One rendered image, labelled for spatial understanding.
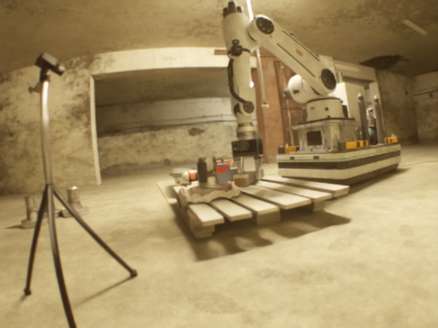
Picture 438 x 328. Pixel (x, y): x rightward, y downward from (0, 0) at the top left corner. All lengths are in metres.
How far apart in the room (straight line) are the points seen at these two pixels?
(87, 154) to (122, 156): 5.33
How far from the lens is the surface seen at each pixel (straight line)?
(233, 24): 2.14
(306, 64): 2.24
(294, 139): 6.25
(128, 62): 5.66
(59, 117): 5.68
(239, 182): 1.74
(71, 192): 2.25
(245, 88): 1.91
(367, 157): 2.33
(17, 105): 6.28
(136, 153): 10.54
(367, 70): 9.28
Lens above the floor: 0.41
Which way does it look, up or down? 3 degrees down
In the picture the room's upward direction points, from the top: 6 degrees counter-clockwise
